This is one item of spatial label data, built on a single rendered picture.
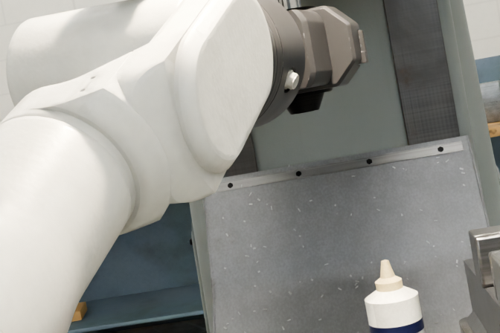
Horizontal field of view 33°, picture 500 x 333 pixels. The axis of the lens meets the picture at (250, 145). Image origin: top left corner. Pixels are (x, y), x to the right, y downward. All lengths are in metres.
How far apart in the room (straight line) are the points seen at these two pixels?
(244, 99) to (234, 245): 0.62
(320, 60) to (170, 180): 0.23
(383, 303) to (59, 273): 0.38
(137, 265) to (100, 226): 4.78
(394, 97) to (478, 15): 3.90
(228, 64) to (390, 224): 0.62
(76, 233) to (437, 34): 0.75
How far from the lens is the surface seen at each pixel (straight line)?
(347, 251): 0.97
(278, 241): 0.99
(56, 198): 0.31
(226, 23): 0.38
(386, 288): 0.64
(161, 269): 5.07
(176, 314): 4.31
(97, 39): 0.41
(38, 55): 0.43
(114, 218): 0.33
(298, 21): 0.54
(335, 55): 0.57
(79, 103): 0.33
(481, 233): 0.69
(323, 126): 1.01
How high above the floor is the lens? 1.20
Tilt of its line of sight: 3 degrees down
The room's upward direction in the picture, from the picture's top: 10 degrees counter-clockwise
